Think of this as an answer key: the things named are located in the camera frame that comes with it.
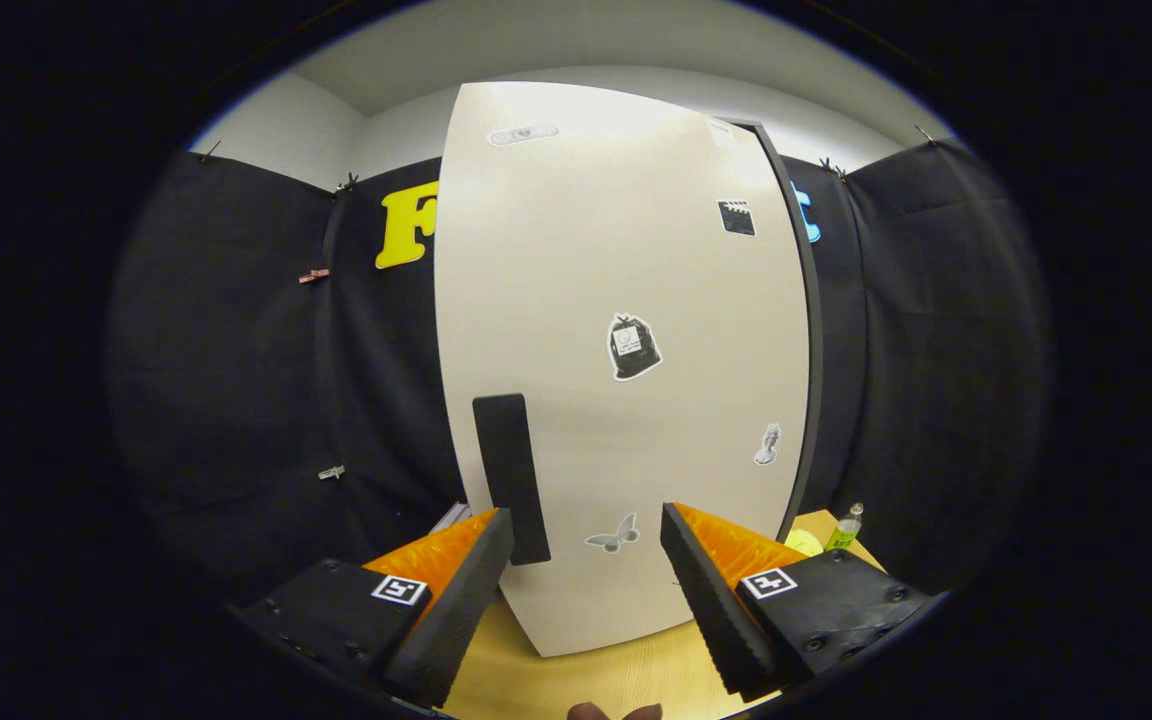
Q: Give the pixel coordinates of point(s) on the yellow plush toy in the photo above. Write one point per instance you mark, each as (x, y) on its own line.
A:
(804, 543)

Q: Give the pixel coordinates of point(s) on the green drink bottle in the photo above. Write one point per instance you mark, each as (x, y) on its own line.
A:
(844, 530)

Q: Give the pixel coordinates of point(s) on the white clothespin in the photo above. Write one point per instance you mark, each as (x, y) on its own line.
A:
(331, 471)

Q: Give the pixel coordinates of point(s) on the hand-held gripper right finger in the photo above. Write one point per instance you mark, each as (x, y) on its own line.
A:
(716, 600)

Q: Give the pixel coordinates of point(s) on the red clothespin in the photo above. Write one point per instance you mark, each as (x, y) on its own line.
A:
(313, 275)

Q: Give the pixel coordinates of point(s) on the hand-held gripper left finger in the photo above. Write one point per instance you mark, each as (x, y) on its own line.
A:
(456, 605)

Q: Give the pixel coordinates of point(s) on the black backdrop cloth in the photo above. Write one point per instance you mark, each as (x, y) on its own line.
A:
(936, 350)

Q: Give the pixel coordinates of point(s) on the dark grey shoe cabinet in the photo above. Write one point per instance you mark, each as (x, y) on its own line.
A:
(817, 350)

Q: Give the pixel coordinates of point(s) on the beige shoe cabinet door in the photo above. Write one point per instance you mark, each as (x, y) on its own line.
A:
(556, 260)

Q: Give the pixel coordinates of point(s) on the white and pink book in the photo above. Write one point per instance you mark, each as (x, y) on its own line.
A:
(451, 518)

